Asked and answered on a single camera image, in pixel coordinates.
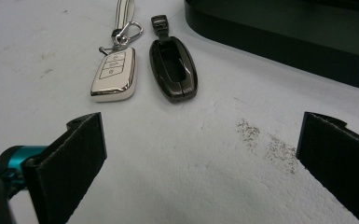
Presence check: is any white table mat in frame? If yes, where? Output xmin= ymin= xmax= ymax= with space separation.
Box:
xmin=0 ymin=0 xmax=359 ymax=224

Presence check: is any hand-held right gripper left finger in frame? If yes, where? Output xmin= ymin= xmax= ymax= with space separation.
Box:
xmin=21 ymin=111 xmax=108 ymax=224

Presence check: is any black key rack with tray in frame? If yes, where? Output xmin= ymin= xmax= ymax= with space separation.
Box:
xmin=184 ymin=0 xmax=359 ymax=92

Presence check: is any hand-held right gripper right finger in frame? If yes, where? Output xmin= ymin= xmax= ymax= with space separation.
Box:
xmin=296 ymin=111 xmax=359 ymax=224

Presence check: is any white car key with strap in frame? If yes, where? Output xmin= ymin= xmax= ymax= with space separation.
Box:
xmin=90 ymin=0 xmax=145 ymax=103

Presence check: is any black car key case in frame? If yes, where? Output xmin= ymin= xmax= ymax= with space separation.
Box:
xmin=148 ymin=14 xmax=199 ymax=104

